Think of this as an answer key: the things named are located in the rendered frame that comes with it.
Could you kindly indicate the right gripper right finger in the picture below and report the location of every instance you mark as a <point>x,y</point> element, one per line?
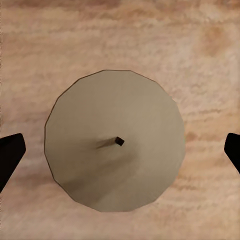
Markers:
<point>232,149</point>

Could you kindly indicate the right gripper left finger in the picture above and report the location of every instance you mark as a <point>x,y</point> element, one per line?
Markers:
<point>12,150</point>

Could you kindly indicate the pillar candle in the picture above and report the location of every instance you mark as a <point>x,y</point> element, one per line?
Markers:
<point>115,141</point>

